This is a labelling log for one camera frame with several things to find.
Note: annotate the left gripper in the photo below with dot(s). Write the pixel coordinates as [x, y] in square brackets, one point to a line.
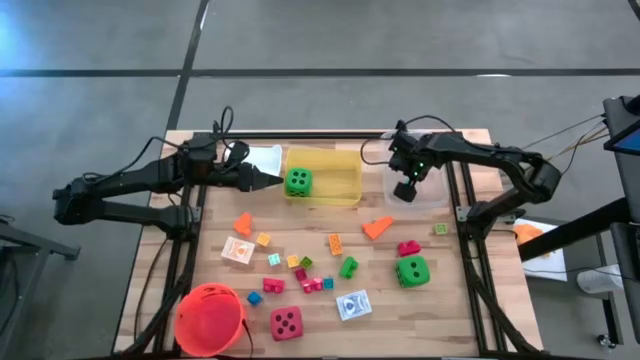
[246, 177]

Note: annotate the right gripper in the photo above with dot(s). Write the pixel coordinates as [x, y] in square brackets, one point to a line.
[410, 160]

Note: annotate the clear plastic container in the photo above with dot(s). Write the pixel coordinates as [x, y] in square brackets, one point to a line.
[435, 195]

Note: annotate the green foam die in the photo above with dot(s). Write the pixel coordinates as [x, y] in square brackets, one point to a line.
[413, 271]
[299, 181]

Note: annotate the orange foam wedge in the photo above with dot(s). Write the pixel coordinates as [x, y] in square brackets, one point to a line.
[375, 230]

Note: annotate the small orange cone piece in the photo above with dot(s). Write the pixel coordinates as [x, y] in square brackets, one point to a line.
[244, 225]

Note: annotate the red two-stud toy brick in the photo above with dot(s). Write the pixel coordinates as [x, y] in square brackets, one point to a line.
[312, 285]
[273, 285]
[409, 248]

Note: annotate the yellow small toy brick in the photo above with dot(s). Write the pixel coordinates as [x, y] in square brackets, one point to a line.
[293, 261]
[263, 239]

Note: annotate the orange playing card box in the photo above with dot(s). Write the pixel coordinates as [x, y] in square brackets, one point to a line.
[237, 250]

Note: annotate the light cyan toy brick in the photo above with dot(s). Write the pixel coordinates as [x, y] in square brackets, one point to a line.
[274, 259]

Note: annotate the green two-stud toy brick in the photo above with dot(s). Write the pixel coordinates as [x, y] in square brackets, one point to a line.
[348, 268]

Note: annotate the blue playing card box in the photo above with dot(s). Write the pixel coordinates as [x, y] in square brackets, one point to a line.
[353, 305]

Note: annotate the red foam die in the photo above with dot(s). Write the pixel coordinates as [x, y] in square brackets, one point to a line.
[286, 324]

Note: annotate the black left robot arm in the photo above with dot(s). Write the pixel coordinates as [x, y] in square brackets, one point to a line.
[125, 177]

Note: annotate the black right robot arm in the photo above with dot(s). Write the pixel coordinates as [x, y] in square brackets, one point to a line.
[490, 150]

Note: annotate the yellow plastic bin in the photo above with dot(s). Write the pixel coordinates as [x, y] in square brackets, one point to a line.
[335, 175]

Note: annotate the yellow long toy brick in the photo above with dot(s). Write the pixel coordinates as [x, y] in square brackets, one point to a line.
[335, 244]

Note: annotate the red small toy brick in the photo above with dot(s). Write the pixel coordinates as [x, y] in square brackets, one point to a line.
[300, 274]

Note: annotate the blue small toy brick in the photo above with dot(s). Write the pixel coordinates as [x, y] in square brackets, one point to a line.
[328, 284]
[254, 298]

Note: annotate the small orange object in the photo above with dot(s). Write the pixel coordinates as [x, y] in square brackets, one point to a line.
[529, 234]

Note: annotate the orange pumpkin face bucket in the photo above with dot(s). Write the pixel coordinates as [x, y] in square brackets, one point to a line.
[210, 320]

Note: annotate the white paper sheet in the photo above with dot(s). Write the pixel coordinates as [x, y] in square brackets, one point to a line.
[550, 265]

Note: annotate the black diagonal beam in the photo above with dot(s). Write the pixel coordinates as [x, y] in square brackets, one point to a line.
[575, 230]

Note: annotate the grey metal stand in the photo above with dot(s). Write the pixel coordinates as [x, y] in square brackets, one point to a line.
[60, 248]

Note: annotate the black equipment cart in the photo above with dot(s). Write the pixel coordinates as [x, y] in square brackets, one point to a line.
[627, 175]

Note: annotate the blue lit screen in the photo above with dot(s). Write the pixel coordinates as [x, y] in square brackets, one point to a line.
[627, 142]

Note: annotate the black caster wheel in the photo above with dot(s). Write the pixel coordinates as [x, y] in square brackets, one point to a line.
[606, 341]

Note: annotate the black aluminium rig frame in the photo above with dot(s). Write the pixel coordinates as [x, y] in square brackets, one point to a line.
[325, 135]

